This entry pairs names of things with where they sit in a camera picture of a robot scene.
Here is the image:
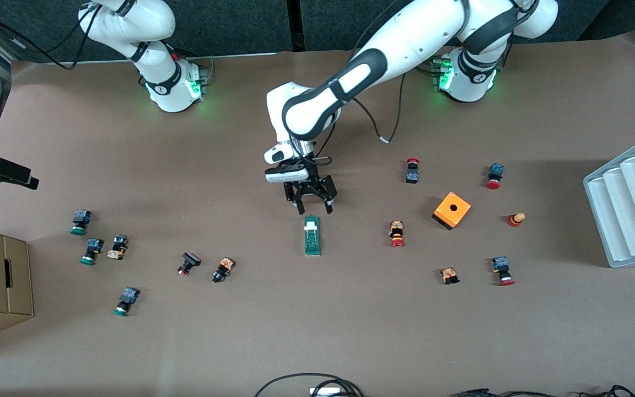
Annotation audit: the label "green push button blue block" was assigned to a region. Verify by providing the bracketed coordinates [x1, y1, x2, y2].
[79, 238, 104, 266]
[112, 287, 141, 317]
[70, 209, 93, 236]

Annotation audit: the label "red push button blue block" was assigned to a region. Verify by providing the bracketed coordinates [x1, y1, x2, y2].
[485, 163, 505, 190]
[491, 256, 515, 287]

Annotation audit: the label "white ridged foam tray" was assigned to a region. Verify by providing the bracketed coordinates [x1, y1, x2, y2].
[583, 131, 635, 269]

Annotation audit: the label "black selector switch orange block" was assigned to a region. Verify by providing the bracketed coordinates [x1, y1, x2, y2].
[212, 256, 236, 284]

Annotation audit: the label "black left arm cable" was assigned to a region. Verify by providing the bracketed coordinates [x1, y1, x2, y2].
[351, 72, 407, 145]

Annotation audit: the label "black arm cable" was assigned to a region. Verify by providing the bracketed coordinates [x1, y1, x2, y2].
[351, 72, 407, 145]
[0, 3, 95, 69]

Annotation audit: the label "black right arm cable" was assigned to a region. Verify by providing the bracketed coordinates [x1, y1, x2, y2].
[0, 3, 95, 69]

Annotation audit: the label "orange button enclosure box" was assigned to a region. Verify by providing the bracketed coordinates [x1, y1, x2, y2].
[432, 191, 472, 231]

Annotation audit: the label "black flat-head switch red terminals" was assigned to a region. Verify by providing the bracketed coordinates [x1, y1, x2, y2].
[177, 252, 202, 277]

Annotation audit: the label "beige black switch block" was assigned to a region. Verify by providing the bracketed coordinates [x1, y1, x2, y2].
[106, 234, 129, 261]

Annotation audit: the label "black left base cable bundle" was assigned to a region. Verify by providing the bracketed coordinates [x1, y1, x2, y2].
[414, 55, 440, 77]

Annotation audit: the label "black looped cable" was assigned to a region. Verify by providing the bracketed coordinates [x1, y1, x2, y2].
[254, 373, 365, 397]

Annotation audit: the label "thin black tangled cable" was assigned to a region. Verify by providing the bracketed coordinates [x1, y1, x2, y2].
[578, 384, 635, 397]

